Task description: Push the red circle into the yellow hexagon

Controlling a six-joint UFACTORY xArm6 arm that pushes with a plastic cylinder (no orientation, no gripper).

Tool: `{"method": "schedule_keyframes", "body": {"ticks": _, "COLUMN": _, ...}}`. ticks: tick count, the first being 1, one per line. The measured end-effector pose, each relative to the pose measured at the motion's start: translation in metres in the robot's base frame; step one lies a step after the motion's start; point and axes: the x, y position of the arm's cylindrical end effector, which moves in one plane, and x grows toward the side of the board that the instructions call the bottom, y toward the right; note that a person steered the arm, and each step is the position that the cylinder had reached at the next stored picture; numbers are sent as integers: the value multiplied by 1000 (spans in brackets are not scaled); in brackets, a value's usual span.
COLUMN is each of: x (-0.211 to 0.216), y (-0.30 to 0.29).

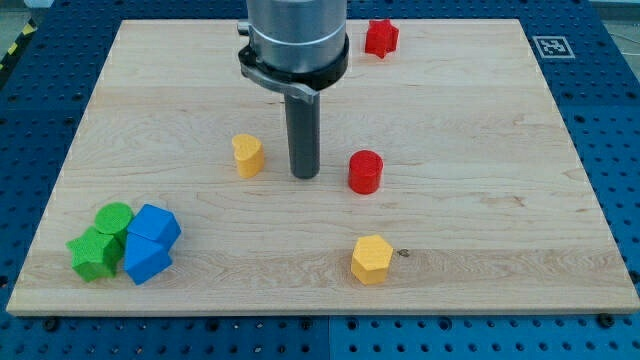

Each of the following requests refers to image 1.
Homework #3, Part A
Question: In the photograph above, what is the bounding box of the blue pentagon block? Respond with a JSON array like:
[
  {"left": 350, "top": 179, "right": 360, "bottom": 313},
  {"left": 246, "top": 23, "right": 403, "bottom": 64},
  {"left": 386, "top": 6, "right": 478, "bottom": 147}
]
[{"left": 123, "top": 233, "right": 172, "bottom": 285}]

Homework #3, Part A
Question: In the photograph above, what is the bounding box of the red star block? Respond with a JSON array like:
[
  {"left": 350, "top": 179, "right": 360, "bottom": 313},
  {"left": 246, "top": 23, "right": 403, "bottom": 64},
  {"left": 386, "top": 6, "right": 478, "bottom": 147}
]
[{"left": 364, "top": 19, "right": 399, "bottom": 59}]

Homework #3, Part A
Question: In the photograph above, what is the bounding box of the wooden board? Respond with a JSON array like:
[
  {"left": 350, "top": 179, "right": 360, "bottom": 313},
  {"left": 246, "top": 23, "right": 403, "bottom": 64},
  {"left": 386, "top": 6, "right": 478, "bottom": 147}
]
[{"left": 7, "top": 19, "right": 639, "bottom": 317}]

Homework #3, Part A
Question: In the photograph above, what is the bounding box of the blue cube block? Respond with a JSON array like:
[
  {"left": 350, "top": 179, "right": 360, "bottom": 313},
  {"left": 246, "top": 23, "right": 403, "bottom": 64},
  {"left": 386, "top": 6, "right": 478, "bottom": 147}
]
[{"left": 127, "top": 204, "right": 182, "bottom": 251}]

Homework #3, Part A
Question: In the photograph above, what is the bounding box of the black tool mount bracket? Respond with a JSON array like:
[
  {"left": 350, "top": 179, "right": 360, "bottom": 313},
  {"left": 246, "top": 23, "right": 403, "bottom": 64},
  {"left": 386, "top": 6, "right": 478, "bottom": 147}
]
[{"left": 238, "top": 36, "right": 349, "bottom": 104}]

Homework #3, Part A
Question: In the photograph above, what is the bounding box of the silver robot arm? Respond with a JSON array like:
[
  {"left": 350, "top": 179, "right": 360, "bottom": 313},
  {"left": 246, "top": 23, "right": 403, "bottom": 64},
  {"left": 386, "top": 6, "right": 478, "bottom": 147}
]
[{"left": 237, "top": 0, "right": 350, "bottom": 179}]

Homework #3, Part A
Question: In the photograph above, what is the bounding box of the yellow hexagon block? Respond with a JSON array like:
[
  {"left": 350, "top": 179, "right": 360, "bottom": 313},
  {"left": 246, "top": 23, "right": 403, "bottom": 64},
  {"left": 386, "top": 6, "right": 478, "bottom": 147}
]
[{"left": 351, "top": 234, "right": 394, "bottom": 285}]

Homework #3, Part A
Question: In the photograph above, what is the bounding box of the yellow heart block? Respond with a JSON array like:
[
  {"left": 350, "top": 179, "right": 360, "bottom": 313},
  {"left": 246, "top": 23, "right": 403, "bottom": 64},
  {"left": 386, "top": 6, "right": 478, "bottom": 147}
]
[{"left": 232, "top": 134, "right": 265, "bottom": 178}]

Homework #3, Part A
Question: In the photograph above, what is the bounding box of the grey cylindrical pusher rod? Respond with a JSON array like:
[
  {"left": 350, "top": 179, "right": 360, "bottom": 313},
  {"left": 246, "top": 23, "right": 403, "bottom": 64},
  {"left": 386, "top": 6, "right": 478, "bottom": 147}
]
[{"left": 284, "top": 94, "right": 320, "bottom": 179}]

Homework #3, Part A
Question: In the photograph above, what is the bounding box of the white fiducial marker tag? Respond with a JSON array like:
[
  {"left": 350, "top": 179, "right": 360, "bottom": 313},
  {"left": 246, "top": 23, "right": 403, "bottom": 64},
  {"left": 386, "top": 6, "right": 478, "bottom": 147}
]
[{"left": 532, "top": 35, "right": 575, "bottom": 59}]

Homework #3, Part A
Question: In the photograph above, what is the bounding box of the green cylinder block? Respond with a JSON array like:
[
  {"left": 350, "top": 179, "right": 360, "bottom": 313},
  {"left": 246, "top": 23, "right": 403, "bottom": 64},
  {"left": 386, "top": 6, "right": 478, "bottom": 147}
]
[{"left": 94, "top": 202, "right": 134, "bottom": 247}]

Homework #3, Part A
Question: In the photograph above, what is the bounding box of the green star block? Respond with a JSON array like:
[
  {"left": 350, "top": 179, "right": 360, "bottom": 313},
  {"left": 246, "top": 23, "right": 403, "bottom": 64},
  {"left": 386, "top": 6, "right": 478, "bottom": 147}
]
[{"left": 66, "top": 227, "right": 124, "bottom": 282}]

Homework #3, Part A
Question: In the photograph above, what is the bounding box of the red cylinder block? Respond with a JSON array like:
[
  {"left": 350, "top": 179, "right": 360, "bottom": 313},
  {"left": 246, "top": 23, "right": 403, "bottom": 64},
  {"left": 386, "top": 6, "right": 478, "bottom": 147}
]
[{"left": 348, "top": 150, "right": 384, "bottom": 195}]

